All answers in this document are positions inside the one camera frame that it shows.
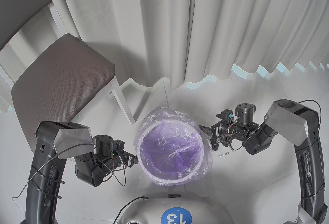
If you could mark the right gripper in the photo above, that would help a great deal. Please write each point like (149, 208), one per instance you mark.
(223, 131)

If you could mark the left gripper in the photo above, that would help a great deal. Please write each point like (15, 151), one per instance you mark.
(129, 160)

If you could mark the black plastic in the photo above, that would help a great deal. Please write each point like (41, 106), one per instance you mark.
(223, 142)

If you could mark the purple plastic bag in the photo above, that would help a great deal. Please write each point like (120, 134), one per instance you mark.
(172, 148)

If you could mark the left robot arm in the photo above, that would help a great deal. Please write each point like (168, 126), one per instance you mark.
(72, 140)

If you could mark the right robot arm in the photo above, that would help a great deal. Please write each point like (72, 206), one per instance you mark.
(285, 120)

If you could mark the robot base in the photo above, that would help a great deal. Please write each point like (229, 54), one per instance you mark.
(180, 210)

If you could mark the white trash bin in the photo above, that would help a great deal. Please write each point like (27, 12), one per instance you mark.
(167, 180)

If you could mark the grey and white chair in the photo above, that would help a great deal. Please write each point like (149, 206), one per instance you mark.
(64, 76)

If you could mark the white curtain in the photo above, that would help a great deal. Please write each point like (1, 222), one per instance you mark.
(257, 12)
(115, 12)

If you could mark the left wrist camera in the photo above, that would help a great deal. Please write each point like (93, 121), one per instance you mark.
(119, 145)

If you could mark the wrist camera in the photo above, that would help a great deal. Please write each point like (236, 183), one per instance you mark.
(226, 115)
(119, 145)

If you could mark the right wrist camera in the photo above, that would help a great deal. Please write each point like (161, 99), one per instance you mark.
(226, 115)

